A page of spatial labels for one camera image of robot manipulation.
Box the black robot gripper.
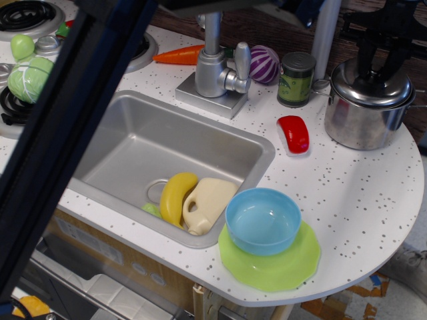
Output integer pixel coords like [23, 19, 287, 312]
[340, 1, 426, 83]

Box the steel pot lid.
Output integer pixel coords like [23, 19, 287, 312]
[330, 58, 413, 109]

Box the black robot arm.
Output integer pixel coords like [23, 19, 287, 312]
[1, 1, 424, 307]

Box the steel cooking pot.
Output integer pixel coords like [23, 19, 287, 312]
[324, 76, 426, 150]

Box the grey vertical pole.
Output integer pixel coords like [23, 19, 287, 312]
[311, 0, 342, 81]

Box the green toy can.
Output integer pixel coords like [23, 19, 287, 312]
[277, 52, 316, 108]

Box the purple striped toy onion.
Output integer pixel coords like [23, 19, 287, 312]
[250, 45, 280, 84]

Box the red toy sushi piece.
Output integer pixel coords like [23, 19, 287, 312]
[276, 115, 310, 157]

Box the silver toy faucet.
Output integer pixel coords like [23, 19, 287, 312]
[175, 11, 252, 119]

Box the orange toy carrot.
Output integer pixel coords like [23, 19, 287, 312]
[153, 45, 204, 65]

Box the blue plastic bowl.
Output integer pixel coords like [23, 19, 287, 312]
[225, 188, 302, 256]

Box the beige toy jug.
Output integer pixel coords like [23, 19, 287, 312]
[183, 177, 239, 235]

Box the back right stove burner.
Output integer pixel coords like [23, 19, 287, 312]
[125, 33, 158, 73]

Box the stove burner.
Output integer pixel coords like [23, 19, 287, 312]
[1, 87, 34, 139]
[125, 33, 158, 73]
[1, 1, 65, 41]

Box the green plastic plate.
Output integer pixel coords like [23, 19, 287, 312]
[218, 221, 321, 292]

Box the yellow toy banana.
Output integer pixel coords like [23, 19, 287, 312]
[159, 172, 198, 229]

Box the silver toy sink basin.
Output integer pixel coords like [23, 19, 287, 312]
[69, 91, 275, 248]

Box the small green toy vegetable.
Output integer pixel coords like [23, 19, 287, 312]
[141, 203, 162, 219]

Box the red toy pepper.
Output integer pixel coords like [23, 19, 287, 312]
[55, 20, 74, 39]

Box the silver stove knob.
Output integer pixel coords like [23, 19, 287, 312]
[35, 35, 63, 56]

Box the toy oven door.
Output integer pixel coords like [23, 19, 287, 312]
[23, 233, 187, 320]

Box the back left stove burner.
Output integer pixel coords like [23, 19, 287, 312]
[1, 1, 65, 41]

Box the green toy cabbage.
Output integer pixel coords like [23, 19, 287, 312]
[7, 57, 54, 104]

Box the light green toy fruit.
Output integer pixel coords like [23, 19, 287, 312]
[10, 34, 35, 61]

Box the front left stove burner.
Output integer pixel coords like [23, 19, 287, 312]
[1, 87, 34, 139]

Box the yellow object on floor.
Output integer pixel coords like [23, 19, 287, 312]
[12, 296, 50, 319]

